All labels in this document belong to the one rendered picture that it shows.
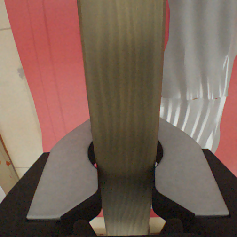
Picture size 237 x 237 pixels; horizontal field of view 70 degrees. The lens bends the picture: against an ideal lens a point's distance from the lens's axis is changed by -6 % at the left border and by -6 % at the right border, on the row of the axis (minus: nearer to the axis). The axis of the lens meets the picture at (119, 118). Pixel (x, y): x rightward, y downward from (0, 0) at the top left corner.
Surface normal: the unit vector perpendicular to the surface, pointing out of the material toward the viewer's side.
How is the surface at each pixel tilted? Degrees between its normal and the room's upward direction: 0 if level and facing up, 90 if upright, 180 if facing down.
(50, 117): 0
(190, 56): 34
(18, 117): 0
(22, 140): 0
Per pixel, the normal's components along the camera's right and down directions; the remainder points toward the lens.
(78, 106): -0.01, 0.47
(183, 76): -0.51, 0.54
